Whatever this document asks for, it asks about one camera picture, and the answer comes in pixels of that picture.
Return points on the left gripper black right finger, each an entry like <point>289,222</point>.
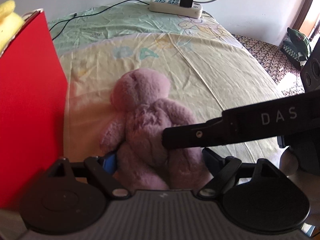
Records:
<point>216,163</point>

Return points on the patterned cloth covered table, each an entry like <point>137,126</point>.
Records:
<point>275,63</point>

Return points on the green patterned fabric bag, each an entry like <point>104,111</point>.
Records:
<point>296,47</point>

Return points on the white power strip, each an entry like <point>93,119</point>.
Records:
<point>173,7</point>

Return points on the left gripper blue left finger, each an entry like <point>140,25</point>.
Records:
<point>108,162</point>

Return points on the yellow tiger plush toy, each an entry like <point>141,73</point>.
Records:
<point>10,22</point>

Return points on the pink plush teddy bear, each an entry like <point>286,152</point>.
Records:
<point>144,110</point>

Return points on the red cardboard box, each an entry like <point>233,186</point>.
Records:
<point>33,95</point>

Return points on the pastel cartoon bed sheet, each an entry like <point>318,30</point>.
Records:
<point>209,71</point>

